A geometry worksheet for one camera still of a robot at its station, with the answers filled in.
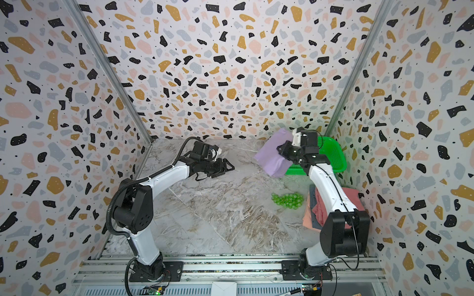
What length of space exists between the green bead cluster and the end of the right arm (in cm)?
24

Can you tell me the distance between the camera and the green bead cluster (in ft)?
3.00

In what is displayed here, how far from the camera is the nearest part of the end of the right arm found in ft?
1.99
